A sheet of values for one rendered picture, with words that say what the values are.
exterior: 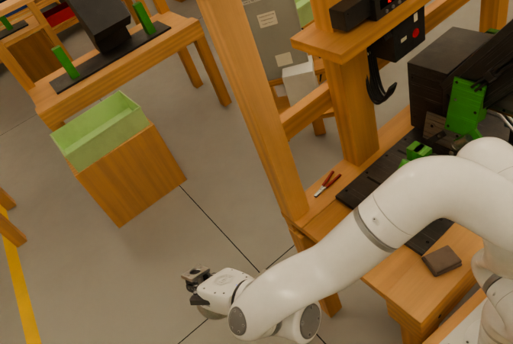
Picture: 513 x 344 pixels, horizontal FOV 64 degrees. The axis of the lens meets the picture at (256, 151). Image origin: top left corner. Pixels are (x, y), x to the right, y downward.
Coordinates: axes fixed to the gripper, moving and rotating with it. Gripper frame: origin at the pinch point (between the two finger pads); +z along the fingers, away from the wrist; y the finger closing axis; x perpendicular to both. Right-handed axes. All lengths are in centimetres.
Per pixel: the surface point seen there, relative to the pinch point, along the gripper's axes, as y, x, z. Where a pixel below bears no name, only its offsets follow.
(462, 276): -76, 32, -32
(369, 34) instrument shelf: -77, -48, -11
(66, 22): -278, -179, 632
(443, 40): -132, -42, -14
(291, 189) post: -67, 3, 25
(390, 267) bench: -71, 31, -10
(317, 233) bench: -71, 22, 20
